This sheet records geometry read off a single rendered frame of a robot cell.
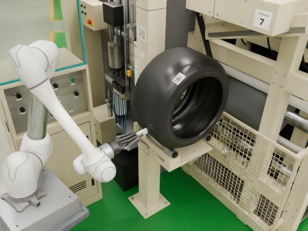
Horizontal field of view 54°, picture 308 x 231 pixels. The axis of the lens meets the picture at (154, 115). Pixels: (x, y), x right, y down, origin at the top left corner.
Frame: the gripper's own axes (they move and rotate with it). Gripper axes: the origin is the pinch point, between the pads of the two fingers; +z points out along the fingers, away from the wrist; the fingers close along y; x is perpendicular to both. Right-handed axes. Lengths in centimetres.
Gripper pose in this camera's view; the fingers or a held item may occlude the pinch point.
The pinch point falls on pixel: (141, 133)
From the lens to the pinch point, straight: 172.0
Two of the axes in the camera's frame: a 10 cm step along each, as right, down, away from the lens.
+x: 0.9, 7.8, 6.2
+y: -5.9, -4.6, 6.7
